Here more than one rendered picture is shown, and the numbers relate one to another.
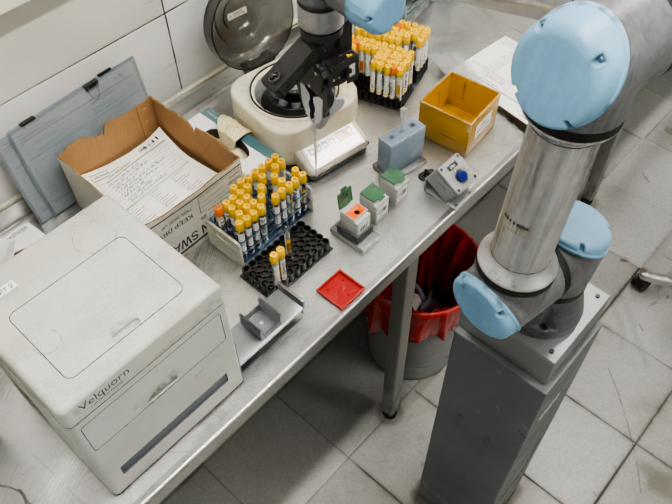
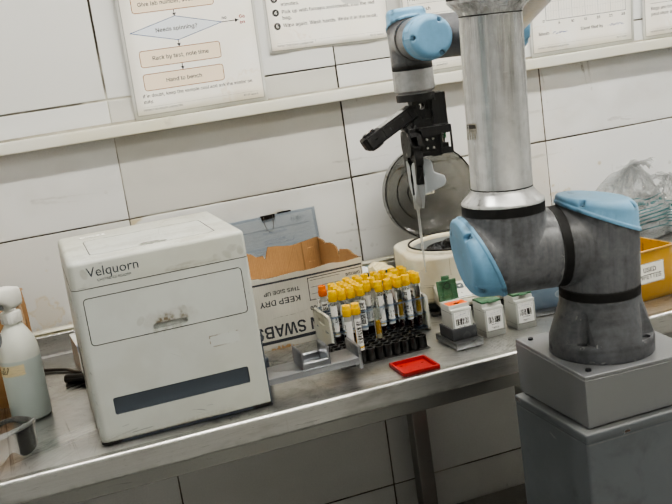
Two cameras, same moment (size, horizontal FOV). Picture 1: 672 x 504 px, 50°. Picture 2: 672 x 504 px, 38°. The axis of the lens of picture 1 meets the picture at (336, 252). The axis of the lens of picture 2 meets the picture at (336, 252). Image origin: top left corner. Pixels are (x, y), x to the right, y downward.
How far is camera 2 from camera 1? 1.13 m
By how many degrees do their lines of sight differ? 47
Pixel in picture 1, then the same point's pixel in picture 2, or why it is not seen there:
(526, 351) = (565, 378)
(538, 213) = (476, 101)
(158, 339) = (171, 249)
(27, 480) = (48, 433)
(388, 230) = (498, 341)
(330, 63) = (421, 127)
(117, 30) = (302, 177)
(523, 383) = (569, 434)
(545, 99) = not seen: outside the picture
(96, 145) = (256, 265)
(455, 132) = not seen: hidden behind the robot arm
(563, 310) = (599, 316)
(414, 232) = not seen: hidden behind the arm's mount
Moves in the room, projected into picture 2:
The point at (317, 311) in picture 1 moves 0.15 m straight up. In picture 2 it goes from (379, 376) to (368, 292)
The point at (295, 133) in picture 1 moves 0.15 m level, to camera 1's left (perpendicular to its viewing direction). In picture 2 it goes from (432, 260) to (366, 261)
